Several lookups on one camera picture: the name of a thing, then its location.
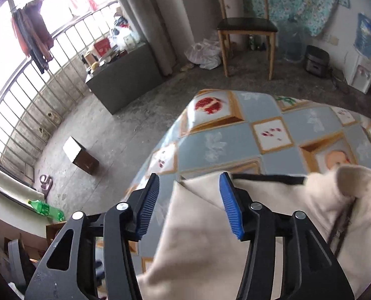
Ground cream zip jacket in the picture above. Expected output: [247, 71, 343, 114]
[135, 164, 371, 300]

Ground grey cabinet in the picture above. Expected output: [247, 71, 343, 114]
[85, 42, 164, 115]

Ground metal window railing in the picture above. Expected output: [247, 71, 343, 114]
[0, 0, 123, 166]

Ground clear empty water jug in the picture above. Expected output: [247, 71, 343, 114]
[277, 19, 308, 62]

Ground wooden chair with dark seat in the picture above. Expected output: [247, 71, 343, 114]
[213, 0, 279, 80]

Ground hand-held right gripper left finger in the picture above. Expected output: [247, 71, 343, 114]
[24, 172, 160, 300]

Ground red box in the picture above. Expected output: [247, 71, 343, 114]
[93, 39, 114, 57]

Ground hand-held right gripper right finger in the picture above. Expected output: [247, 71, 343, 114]
[219, 172, 356, 300]

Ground white plastic bag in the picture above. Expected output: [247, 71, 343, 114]
[185, 39, 223, 70]

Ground hanging dark clothes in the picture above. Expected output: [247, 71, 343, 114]
[10, 0, 55, 75]

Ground floral wall cloth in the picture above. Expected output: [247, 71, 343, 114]
[235, 0, 351, 36]

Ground black power cable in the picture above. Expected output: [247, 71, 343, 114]
[329, 67, 358, 94]

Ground pink slipper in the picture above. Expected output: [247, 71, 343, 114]
[39, 174, 53, 194]

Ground cardboard box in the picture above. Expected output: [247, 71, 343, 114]
[62, 136, 100, 176]

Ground white water dispenser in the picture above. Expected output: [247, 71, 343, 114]
[344, 51, 371, 94]

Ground grey curtain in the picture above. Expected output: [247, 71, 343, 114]
[107, 0, 194, 76]

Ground clear plastic bag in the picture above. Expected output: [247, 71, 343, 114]
[109, 25, 140, 49]

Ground fruit-printed tablecloth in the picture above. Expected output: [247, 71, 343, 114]
[123, 89, 371, 272]

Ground green plastic bottle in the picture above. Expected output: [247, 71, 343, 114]
[27, 199, 65, 222]

